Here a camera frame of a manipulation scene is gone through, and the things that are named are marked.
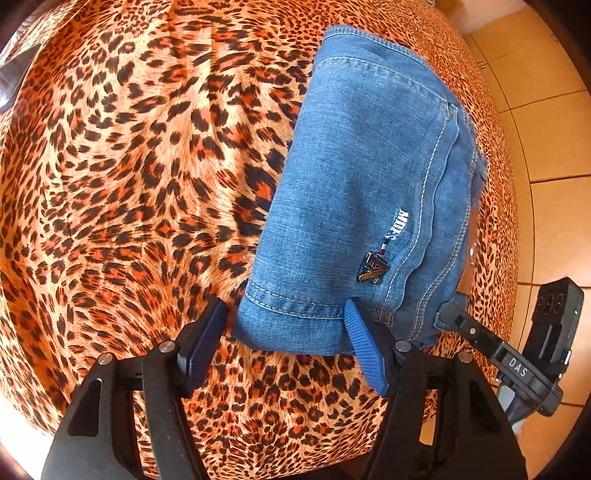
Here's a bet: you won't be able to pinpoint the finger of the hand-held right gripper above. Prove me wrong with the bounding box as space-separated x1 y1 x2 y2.
435 300 508 360

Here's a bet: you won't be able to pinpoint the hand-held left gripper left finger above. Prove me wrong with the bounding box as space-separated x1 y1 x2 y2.
41 297 228 480

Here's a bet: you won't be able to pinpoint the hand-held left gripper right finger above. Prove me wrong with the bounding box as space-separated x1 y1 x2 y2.
344 298 530 480

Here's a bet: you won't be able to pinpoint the blue denim pants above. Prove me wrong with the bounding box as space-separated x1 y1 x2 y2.
232 24 491 357

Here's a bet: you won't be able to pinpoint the leopard print blanket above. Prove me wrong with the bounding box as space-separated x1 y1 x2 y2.
0 0 519 480

